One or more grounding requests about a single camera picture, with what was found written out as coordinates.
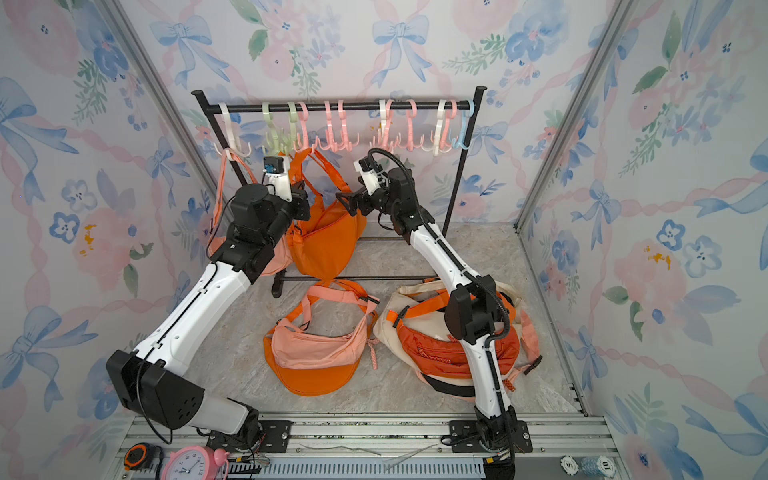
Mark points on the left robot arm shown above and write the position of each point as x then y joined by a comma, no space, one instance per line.
150,380

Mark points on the white hook right end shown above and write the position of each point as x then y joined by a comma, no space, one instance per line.
439,144

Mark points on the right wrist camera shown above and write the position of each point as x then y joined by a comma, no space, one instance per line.
371,173

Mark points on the white poker chips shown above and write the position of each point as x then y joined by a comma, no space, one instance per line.
592,466

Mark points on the orange crescent bag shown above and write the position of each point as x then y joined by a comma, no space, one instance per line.
312,383

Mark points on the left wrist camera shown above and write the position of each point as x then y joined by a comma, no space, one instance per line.
276,176

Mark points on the pink alarm clock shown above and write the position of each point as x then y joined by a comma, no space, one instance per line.
196,463

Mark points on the orange black tape measure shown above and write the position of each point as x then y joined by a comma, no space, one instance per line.
140,456

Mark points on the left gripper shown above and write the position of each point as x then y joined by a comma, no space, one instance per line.
301,202

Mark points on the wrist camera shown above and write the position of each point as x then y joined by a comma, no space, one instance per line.
371,173
276,176

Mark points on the black clothes rack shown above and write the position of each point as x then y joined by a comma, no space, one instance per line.
211,111

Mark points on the beige crossbody bag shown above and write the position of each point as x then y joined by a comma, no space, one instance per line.
413,329

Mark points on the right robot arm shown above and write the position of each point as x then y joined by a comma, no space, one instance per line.
474,312

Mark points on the white hook far left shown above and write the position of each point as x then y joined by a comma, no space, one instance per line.
234,146

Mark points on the light blue hook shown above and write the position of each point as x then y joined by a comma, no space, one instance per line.
465,126

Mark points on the black crossbody bag front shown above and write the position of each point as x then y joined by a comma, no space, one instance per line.
461,391

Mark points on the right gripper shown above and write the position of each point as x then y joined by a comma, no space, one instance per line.
357,199

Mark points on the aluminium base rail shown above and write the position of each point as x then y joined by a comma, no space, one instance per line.
416,446

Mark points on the pink hook right end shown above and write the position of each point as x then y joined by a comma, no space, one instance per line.
451,112

